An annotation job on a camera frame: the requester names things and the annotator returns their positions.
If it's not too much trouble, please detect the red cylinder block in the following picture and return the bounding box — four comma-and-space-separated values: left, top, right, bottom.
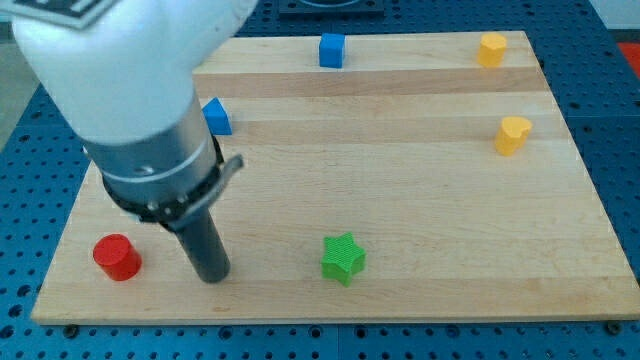
92, 234, 142, 281

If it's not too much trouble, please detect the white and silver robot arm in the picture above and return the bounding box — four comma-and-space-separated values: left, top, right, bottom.
1, 0, 257, 222

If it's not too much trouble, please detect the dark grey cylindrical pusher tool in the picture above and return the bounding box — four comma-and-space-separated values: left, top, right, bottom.
169, 208, 230, 283

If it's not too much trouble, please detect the yellow hexagon block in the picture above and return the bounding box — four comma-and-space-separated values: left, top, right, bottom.
477, 32, 507, 68

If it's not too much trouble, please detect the yellow heart block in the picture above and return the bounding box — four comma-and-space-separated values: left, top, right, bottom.
494, 116, 533, 156

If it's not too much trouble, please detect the blue triangle block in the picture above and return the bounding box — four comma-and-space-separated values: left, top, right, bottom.
202, 98, 233, 136

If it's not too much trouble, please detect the wooden board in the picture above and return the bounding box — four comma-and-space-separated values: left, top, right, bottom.
31, 31, 639, 325

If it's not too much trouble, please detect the blue cube block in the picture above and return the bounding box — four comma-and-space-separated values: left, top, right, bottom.
318, 33, 346, 69

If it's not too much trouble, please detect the green star block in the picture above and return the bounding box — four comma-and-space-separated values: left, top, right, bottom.
320, 232, 367, 287

